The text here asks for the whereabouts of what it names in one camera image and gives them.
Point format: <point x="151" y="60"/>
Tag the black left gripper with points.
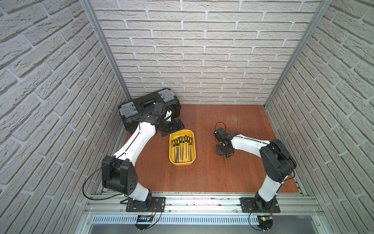
<point x="174" y="126"/>

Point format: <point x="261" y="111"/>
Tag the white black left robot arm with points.
<point x="118" y="171"/>

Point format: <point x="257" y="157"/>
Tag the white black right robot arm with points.
<point x="277" y="161"/>

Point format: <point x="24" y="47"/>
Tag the yellow plastic tray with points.
<point x="182" y="149"/>

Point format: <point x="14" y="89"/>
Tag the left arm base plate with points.
<point x="154" y="203"/>

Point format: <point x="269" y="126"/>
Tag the right controller board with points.
<point x="265" y="222"/>

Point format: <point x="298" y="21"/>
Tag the left controller board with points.
<point x="143" y="222"/>

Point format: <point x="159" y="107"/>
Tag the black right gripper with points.
<point x="219" y="152"/>

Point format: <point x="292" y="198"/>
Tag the aluminium front rail frame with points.
<point x="201" y="209"/>

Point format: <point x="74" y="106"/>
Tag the black plastic toolbox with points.
<point x="132" y="111"/>

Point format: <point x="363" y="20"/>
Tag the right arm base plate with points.
<point x="256" y="205"/>

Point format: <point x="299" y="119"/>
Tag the controller board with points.
<point x="143" y="222"/>
<point x="265" y="222"/>

